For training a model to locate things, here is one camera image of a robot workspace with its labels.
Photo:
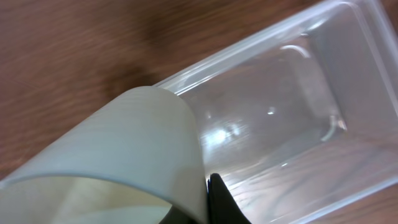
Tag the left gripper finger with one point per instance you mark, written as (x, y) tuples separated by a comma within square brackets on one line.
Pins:
[(221, 205)]

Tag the white plastic cup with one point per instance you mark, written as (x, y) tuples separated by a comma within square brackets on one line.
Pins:
[(136, 160)]

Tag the clear plastic storage container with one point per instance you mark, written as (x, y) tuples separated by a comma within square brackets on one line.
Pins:
[(300, 119)]

